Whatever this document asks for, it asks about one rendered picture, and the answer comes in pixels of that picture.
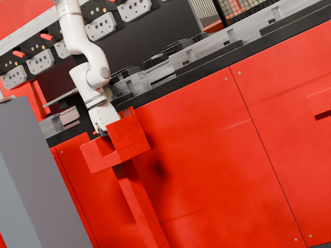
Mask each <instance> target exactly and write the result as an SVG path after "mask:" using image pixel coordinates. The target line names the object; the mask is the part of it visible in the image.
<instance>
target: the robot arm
mask: <svg viewBox="0 0 331 248"><path fill-rule="evenodd" d="M50 1H52V2H53V3H54V4H55V7H56V10H57V14H58V18H59V22H60V26H61V29H62V33H63V37H64V41H65V45H66V48H67V50H68V51H69V52H70V53H71V54H73V55H79V54H84V55H85V56H86V57H87V59H88V61H89V62H85V63H83V64H80V65H78V66H77V67H75V68H73V69H72V70H71V71H70V72H69V73H70V75H71V77H72V79H73V81H74V83H75V85H76V87H77V89H78V91H79V93H80V94H81V96H82V98H83V100H84V102H85V104H86V106H87V108H89V107H90V110H89V115H90V118H91V121H92V123H93V126H94V128H95V130H96V132H97V133H98V134H100V135H101V137H104V136H107V137H109V138H110V136H109V134H108V132H107V129H106V127H105V126H106V125H108V124H110V123H113V122H115V121H118V120H120V117H119V115H118V114H117V112H116V110H115V109H114V107H113V106H112V104H111V103H110V102H109V101H107V100H105V99H107V96H106V94H105V92H104V90H103V88H102V86H104V85H106V84H107V83H108V82H109V81H110V77H111V75H110V69H109V65H108V61H107V58H106V56H105V54H104V52H103V50H102V49H101V48H100V47H99V46H97V45H95V44H93V43H91V42H90V41H89V40H88V37H87V33H86V29H85V25H84V21H83V17H82V13H81V9H80V5H79V1H78V0H50ZM14 98H17V97H16V96H15V95H11V96H9V97H4V95H3V92H2V90H1V88H0V103H1V102H4V101H7V100H11V99H14Z"/></svg>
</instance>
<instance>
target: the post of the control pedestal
mask: <svg viewBox="0 0 331 248"><path fill-rule="evenodd" d="M112 169H113V171H114V173H115V175H116V178H117V180H118V182H119V185H120V187H121V189H122V191H123V194H124V196H125V198H126V200H127V203H128V205H129V207H130V210H131V212H132V214H133V217H134V219H135V221H136V223H137V226H138V228H139V230H140V232H141V234H142V237H143V239H144V241H145V243H146V246H147V248H170V246H169V243H168V241H167V239H166V236H165V234H164V232H163V230H162V227H161V225H160V223H159V220H158V218H157V216H156V214H155V211H154V209H153V207H152V204H151V202H150V200H149V198H148V195H147V193H146V191H145V188H144V186H143V184H142V182H141V179H140V177H139V175H138V172H137V170H136V168H135V166H134V163H133V161H132V159H129V160H127V161H125V162H123V163H120V164H118V165H115V166H112Z"/></svg>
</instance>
